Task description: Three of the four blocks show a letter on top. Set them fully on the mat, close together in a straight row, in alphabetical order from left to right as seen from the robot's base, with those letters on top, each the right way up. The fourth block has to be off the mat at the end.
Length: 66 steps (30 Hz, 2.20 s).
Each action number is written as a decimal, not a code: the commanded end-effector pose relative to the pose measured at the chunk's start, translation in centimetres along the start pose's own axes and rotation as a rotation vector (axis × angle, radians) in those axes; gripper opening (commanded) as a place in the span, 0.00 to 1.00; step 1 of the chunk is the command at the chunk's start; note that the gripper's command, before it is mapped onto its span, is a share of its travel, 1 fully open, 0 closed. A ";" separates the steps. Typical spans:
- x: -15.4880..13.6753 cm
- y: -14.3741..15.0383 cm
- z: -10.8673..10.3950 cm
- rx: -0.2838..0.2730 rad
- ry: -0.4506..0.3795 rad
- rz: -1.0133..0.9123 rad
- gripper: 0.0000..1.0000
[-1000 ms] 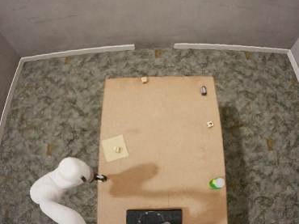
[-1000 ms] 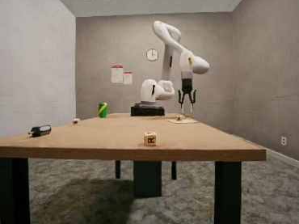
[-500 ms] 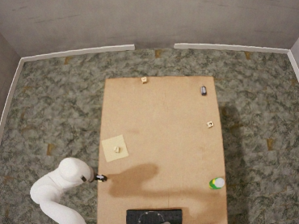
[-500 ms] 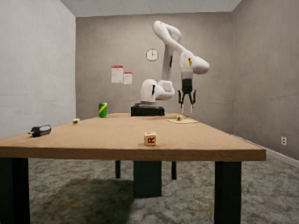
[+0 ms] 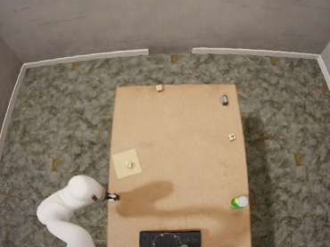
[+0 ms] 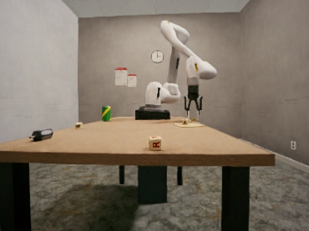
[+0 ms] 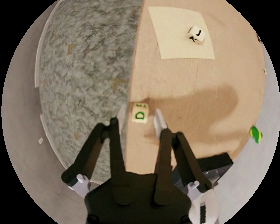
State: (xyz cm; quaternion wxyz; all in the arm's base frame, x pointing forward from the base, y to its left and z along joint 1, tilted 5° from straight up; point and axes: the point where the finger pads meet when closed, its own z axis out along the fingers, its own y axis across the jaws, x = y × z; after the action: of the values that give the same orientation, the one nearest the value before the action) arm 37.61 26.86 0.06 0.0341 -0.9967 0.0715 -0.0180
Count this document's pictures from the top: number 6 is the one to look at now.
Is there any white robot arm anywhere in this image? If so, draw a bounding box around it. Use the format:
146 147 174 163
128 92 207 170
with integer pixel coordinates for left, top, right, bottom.
139 21 216 112

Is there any pale yellow mat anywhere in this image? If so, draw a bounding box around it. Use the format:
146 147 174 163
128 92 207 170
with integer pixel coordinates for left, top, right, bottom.
173 123 206 128

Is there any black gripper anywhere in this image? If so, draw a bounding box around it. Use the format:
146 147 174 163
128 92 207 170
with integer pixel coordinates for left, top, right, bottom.
184 86 203 120

